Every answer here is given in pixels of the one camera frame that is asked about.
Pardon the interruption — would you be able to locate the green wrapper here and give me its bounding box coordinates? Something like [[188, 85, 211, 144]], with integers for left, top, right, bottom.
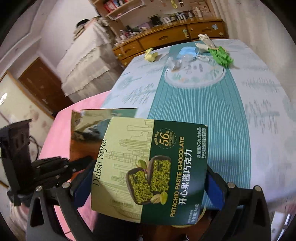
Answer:
[[208, 46, 233, 68]]

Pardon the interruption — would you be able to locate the clear plastic wrapper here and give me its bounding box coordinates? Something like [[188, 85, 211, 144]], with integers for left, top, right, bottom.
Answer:
[[166, 57, 188, 71]]

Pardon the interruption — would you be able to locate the yellow paper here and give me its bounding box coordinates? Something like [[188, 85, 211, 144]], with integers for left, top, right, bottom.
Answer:
[[144, 48, 158, 62]]

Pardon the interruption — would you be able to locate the blue face mask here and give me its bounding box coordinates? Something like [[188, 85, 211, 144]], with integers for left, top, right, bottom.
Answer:
[[177, 47, 199, 61]]

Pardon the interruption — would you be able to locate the lace covered piano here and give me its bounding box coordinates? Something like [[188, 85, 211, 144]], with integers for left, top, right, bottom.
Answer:
[[57, 17, 123, 103]]

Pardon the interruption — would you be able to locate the wooden desk with drawers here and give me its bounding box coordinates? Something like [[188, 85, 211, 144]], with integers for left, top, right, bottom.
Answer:
[[113, 17, 229, 67]]

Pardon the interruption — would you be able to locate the green pistachio chocolate box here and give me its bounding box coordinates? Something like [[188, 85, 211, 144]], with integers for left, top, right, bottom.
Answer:
[[71, 108, 208, 226]]

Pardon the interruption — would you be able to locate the teal striped leafy tablecloth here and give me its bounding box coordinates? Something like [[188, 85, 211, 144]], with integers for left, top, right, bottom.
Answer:
[[102, 40, 295, 212]]

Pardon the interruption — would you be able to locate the brown wooden door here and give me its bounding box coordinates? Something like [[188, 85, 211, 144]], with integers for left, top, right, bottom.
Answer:
[[18, 57, 73, 115]]

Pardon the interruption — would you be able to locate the pink bed cover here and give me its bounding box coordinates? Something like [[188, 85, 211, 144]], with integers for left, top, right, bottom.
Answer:
[[39, 91, 110, 240]]

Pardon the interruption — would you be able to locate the white tissue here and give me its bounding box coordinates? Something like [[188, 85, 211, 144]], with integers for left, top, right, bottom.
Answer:
[[195, 34, 217, 53]]

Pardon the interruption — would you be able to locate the floral cream curtain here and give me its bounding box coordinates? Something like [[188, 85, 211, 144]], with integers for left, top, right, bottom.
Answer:
[[210, 0, 296, 77]]

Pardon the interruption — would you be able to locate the wooden bookshelf with books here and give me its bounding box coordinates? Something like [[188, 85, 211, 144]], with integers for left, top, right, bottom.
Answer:
[[89, 0, 145, 21]]

